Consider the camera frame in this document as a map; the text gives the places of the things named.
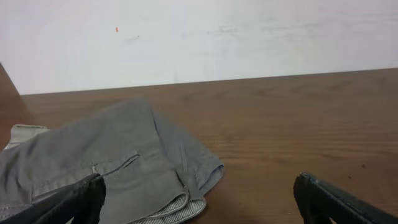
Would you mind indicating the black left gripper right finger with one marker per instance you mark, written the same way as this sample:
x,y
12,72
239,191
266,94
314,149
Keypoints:
x,y
321,202

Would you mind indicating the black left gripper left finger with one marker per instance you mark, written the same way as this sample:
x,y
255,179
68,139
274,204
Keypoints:
x,y
78,203

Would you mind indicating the folded grey shorts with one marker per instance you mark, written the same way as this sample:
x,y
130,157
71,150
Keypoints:
x,y
154,171

